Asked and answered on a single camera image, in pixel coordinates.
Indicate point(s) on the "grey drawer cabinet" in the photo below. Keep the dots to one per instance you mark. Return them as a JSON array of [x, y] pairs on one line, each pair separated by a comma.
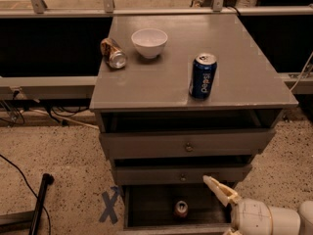
[[244, 79]]

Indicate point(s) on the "white bowl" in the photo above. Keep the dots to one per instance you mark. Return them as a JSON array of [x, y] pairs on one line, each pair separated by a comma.
[[149, 42]]

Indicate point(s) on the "brown can lying down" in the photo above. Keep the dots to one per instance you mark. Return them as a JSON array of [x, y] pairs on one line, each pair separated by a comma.
[[113, 54]]

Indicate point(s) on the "blue pepsi can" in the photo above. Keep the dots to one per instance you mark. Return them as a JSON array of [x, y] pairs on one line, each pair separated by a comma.
[[203, 72]]

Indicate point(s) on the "blue tape cross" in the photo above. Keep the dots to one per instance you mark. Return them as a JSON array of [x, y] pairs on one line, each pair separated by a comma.
[[109, 211]]

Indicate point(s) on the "grey top drawer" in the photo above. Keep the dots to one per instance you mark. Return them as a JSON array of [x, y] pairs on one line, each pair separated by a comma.
[[155, 135]]

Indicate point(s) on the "grey middle drawer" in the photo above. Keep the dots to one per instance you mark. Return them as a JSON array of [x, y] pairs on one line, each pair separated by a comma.
[[180, 170]]

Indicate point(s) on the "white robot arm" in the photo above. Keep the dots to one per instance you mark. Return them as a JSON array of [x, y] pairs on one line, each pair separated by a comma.
[[305, 212]]

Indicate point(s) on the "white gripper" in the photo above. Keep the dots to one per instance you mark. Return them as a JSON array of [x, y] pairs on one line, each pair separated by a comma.
[[253, 216]]

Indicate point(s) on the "black metal leg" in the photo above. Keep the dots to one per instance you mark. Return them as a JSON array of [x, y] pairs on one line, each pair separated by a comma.
[[29, 220]]

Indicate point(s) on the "grey drawer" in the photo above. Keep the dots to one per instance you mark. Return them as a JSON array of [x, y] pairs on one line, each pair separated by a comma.
[[155, 135], [180, 170], [149, 210]]

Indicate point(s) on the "red coke can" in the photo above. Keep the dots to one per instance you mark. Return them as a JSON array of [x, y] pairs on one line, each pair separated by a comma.
[[181, 209]]

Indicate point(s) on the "grey metal railing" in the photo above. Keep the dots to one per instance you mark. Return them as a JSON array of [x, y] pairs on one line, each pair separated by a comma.
[[111, 8]]

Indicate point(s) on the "grey bottom drawer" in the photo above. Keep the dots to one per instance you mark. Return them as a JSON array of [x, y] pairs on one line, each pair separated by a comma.
[[149, 210]]

